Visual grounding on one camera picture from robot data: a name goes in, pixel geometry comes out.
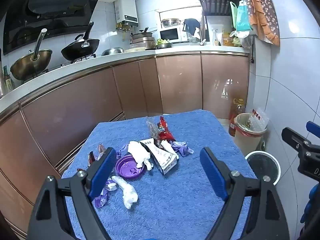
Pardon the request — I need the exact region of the small brown snack wrapper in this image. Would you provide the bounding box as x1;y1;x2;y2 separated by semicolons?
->
87;144;108;167

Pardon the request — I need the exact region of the brass wok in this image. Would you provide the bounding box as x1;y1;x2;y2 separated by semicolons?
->
10;28;53;81

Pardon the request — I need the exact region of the beige trash bin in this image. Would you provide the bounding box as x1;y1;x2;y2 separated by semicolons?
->
234;113;267;156

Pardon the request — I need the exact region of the white microwave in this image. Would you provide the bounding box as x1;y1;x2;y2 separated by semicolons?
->
159;27;182;42

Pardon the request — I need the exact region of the purple plastic lid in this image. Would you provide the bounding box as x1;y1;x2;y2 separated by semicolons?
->
115;154;147;180

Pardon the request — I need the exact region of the yellow cooking oil bottle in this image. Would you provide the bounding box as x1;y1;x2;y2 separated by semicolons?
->
229;98;247;137

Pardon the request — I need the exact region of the black range hood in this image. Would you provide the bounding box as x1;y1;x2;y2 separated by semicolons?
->
2;0;105;55

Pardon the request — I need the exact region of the large white tissue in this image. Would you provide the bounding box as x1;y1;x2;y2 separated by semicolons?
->
127;141;153;171

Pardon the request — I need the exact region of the clear plastic wrapper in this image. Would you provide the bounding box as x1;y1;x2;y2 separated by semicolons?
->
146;121;160;141

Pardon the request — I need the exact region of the gas stove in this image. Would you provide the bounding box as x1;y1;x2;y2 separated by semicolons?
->
60;54;97;68

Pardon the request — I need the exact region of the bowl of green vegetables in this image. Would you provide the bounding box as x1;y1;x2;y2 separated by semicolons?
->
155;39;173;49

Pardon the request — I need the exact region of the black and white carton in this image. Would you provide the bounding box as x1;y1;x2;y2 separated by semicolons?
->
139;138;180;175

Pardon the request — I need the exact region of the brown kitchen cabinet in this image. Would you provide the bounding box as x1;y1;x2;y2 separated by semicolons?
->
0;52;250;233

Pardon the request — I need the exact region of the person's right hand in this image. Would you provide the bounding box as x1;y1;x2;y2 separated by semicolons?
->
301;185;320;227

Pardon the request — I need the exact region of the small white tissue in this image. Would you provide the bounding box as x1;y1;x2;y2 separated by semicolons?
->
161;140;173;153

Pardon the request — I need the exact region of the brown floral apron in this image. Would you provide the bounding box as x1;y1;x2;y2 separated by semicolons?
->
242;0;280;46

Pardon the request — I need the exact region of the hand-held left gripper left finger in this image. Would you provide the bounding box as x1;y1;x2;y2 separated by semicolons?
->
27;147;117;240

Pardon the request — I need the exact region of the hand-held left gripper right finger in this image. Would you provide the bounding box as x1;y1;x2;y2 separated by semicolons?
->
199;147;290;240

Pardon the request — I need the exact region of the red snack wrapper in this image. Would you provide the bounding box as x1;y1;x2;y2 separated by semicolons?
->
157;116;175;142

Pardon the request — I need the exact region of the small purple wrapper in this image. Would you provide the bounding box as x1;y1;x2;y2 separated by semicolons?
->
117;144;129;159

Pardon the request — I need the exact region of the copper electric pot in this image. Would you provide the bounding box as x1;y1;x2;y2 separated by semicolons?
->
131;27;157;50

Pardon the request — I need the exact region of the pale purple wrapper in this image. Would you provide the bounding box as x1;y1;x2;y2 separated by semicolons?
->
170;141;194;157

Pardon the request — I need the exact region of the long white tissue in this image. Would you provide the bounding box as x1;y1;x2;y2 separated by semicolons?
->
112;175;139;210

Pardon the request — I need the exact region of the black wok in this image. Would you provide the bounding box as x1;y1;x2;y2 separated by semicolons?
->
61;22;100;61

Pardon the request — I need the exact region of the blue towel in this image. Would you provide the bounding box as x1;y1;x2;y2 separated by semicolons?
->
61;109;258;240

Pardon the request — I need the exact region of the green oil bottle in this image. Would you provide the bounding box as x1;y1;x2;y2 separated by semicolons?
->
2;66;15;93

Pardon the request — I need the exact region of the purple printed wrapper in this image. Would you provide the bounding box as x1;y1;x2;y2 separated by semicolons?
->
94;179;118;208

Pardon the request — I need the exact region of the steel pot lid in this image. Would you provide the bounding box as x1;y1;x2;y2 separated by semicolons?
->
101;47;125;56

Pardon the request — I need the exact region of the white water heater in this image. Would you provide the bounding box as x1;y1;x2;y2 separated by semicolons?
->
114;0;139;27

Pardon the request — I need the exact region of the green cutting board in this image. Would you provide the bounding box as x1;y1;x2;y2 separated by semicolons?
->
230;2;239;29

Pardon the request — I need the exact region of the teal plastic bag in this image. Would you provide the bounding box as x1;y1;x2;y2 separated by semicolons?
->
236;1;251;32

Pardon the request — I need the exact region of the white trash bin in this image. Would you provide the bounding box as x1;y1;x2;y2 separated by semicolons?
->
244;151;281;186

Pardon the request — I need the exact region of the clear plastic packaging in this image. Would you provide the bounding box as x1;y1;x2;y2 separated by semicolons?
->
251;107;269;131

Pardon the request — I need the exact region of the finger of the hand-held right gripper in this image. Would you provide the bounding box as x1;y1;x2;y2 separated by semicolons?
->
282;127;313;152
306;121;320;133

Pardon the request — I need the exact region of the steel bowl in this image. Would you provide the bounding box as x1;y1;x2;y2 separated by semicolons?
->
161;18;181;28

